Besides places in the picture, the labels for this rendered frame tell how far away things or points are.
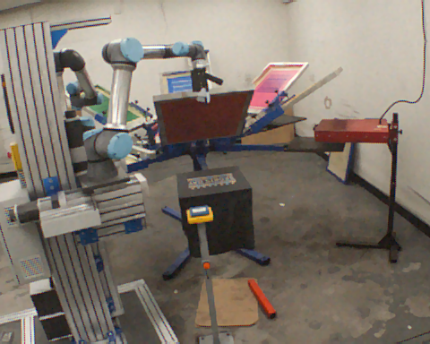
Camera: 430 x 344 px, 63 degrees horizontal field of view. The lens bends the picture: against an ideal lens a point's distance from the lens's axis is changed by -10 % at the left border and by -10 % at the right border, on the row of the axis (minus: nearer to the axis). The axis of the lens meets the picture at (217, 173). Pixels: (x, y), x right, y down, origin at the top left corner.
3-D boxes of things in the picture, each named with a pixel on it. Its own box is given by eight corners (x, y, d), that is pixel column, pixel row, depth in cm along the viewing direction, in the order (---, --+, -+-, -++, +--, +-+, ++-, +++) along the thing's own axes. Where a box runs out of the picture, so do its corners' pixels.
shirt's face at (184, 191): (251, 188, 235) (251, 187, 235) (179, 198, 231) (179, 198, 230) (236, 166, 280) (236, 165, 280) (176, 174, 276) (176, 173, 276)
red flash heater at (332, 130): (391, 132, 312) (391, 117, 308) (392, 145, 272) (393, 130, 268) (322, 130, 335) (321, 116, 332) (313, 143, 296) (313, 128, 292)
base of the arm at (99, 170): (89, 184, 172) (85, 163, 169) (85, 176, 185) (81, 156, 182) (121, 176, 178) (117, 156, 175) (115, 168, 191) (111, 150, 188)
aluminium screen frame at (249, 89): (254, 90, 221) (253, 83, 222) (152, 101, 215) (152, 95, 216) (239, 135, 297) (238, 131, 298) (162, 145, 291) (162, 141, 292)
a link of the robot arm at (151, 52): (92, 67, 174) (166, 63, 211) (106, 65, 167) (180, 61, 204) (90, 43, 171) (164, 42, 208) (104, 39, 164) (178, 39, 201)
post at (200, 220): (236, 354, 227) (223, 217, 197) (202, 360, 225) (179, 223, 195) (231, 332, 248) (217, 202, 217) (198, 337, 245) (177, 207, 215)
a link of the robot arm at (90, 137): (101, 151, 186) (97, 124, 182) (118, 154, 178) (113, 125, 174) (81, 159, 178) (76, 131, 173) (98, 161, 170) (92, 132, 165)
